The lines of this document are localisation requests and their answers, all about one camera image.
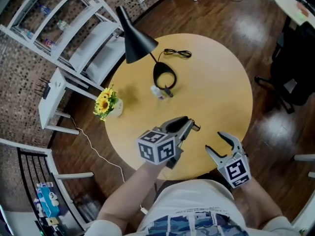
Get person's white printed shirt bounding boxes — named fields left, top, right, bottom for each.
left=85, top=179, right=300, bottom=236

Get black metal railing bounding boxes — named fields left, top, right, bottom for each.
left=17, top=147, right=64, bottom=236

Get white floor cable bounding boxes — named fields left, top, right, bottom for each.
left=70, top=117, right=126, bottom=183

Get black desk lamp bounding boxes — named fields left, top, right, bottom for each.
left=115, top=5, right=178, bottom=89

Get black office chair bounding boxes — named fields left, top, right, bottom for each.
left=254, top=21, right=315, bottom=114

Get blue tissue box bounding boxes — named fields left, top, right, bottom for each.
left=36, top=187, right=62, bottom=218

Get white metal shelf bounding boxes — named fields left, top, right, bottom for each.
left=0, top=0, right=126, bottom=91

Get white small bottle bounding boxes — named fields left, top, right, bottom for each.
left=150, top=85, right=166, bottom=100

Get white rounded object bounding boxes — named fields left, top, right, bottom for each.
left=48, top=192, right=60, bottom=206

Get person's left forearm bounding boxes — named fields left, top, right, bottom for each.
left=97, top=161, right=165, bottom=225

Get person's right forearm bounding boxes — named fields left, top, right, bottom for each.
left=242, top=179, right=284, bottom=228

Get black lamp cable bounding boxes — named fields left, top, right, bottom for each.
left=163, top=48, right=192, bottom=58

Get black router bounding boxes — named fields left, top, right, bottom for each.
left=34, top=77, right=51, bottom=100

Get white side table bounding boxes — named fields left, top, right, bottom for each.
left=38, top=67, right=99, bottom=135

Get white round table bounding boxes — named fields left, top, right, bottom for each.
left=272, top=0, right=315, bottom=27

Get small beige box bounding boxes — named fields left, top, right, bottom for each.
left=45, top=217, right=60, bottom=227

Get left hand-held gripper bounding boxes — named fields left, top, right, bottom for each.
left=137, top=116, right=196, bottom=170

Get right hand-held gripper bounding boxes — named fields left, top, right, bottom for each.
left=205, top=131, right=252, bottom=189

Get sunflowers in white pot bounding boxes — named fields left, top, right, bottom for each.
left=93, top=84, right=124, bottom=122

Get white frame desk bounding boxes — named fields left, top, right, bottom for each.
left=292, top=153, right=315, bottom=236

